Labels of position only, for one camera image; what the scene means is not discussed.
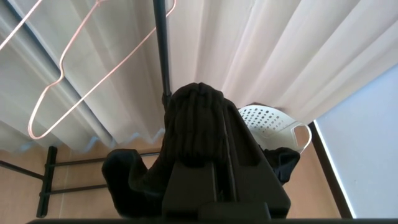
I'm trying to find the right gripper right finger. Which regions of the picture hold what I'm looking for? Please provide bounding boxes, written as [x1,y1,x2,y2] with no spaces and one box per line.
[223,101,292,218]

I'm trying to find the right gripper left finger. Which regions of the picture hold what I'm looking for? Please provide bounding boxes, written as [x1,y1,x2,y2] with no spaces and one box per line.
[161,161,219,218]

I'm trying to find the black shorts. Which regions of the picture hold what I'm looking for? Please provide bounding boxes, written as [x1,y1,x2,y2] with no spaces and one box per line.
[101,82,239,218]

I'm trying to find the pink clothes hanger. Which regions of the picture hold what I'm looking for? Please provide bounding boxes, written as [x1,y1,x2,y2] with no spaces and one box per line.
[27,0,177,141]
[0,0,44,51]

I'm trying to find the white laundry basket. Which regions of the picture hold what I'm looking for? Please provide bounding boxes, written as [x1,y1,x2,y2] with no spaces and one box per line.
[238,105,313,156]

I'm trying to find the black clothes rack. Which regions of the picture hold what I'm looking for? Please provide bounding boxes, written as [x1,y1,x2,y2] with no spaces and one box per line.
[0,0,172,218]

